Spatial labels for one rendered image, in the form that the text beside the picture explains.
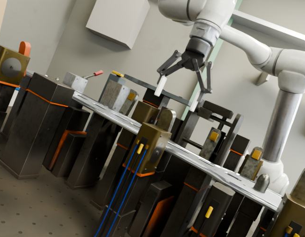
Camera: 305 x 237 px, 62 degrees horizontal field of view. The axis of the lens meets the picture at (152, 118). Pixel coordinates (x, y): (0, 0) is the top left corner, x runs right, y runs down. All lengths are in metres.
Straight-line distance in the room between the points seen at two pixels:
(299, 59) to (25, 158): 1.14
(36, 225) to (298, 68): 1.14
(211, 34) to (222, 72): 3.06
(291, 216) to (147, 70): 3.57
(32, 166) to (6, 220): 0.25
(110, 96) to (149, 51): 2.95
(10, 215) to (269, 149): 1.15
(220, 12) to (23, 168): 0.78
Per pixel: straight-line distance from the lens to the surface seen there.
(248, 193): 0.67
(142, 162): 0.62
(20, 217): 0.76
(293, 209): 0.54
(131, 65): 4.03
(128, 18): 3.92
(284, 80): 1.30
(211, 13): 0.85
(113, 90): 1.10
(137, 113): 1.02
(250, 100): 3.89
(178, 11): 0.94
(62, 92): 0.86
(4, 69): 1.04
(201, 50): 0.83
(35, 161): 0.93
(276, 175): 1.45
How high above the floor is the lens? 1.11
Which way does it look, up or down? 4 degrees down
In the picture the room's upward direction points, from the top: 24 degrees clockwise
